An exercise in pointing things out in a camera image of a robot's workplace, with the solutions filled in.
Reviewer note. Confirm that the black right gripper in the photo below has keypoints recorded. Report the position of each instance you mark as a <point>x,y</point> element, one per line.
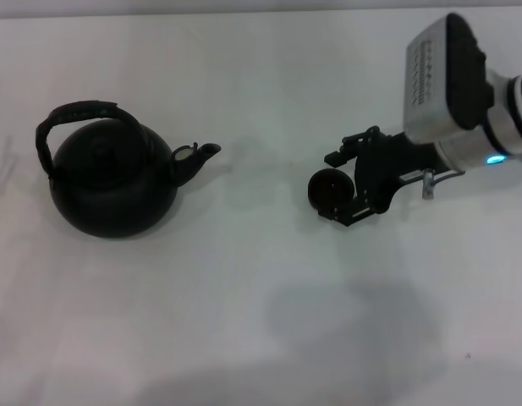
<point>396,165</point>

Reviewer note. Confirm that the small dark teacup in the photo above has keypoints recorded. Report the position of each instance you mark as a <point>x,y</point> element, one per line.
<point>330,188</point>

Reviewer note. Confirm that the white striped right robot arm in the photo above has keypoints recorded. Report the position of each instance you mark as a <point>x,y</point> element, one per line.
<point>514,110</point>

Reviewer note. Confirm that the black teapot lid with knob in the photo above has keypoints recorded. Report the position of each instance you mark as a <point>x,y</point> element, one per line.
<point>103,162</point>

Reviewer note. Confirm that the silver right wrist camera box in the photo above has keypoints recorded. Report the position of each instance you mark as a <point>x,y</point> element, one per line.
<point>430,105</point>

